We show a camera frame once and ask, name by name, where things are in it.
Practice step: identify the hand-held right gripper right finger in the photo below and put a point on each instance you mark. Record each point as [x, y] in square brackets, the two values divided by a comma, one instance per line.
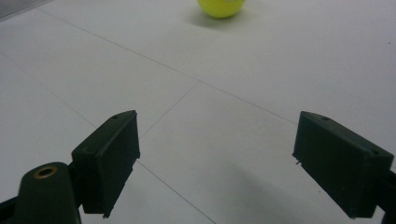
[339, 161]

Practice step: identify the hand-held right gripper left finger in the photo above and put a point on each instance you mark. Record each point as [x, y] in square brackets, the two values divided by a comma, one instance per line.
[106, 161]

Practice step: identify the yellow tennis ball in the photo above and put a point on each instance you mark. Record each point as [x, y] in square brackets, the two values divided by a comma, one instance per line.
[220, 7]

